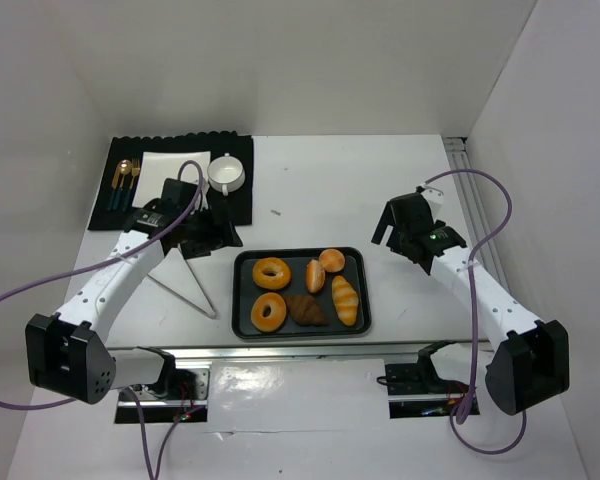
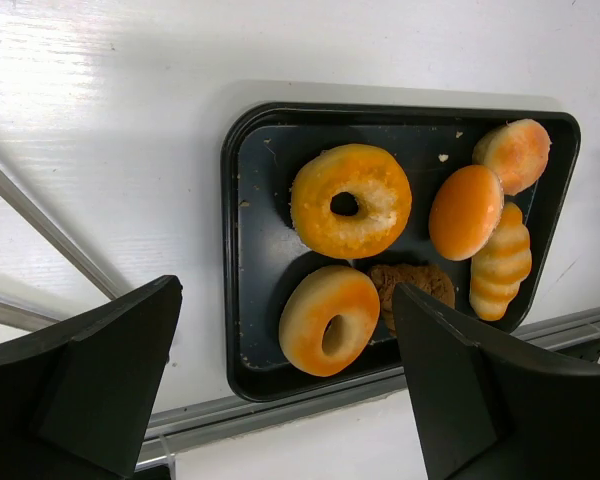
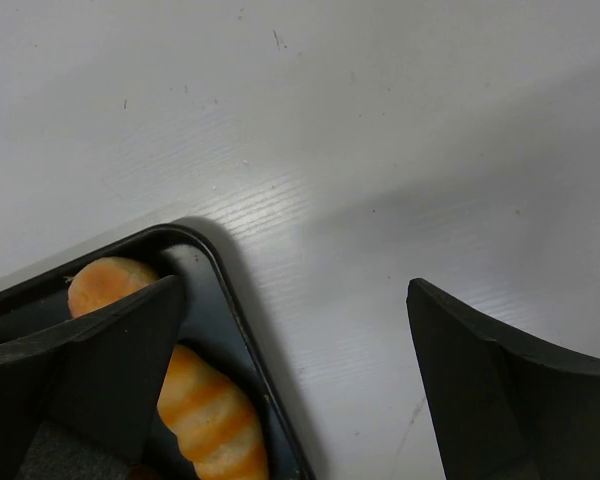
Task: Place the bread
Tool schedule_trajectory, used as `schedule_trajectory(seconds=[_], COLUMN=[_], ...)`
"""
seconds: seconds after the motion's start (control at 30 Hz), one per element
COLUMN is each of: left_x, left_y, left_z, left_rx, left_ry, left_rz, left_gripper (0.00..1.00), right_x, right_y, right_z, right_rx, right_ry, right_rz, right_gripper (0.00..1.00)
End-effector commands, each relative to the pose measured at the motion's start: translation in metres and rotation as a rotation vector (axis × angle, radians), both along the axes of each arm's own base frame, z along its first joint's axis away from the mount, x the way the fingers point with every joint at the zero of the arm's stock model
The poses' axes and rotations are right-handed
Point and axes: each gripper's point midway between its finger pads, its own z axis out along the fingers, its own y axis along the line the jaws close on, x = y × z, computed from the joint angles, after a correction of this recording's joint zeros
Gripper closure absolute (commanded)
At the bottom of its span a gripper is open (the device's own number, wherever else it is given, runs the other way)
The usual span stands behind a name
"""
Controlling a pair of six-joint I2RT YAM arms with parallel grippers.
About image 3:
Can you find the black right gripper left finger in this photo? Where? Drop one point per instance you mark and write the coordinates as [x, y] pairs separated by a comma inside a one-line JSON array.
[[77, 398]]

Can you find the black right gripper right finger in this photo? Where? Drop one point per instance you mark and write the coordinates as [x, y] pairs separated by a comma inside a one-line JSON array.
[[504, 404]]

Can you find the striped orange bread roll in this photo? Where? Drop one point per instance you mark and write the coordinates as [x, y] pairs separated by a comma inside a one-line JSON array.
[[216, 427]]

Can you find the round orange bun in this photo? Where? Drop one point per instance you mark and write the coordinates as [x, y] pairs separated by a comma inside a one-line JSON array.
[[105, 281]]

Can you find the black baking tray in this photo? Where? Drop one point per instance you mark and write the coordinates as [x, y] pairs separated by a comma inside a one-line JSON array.
[[213, 326]]

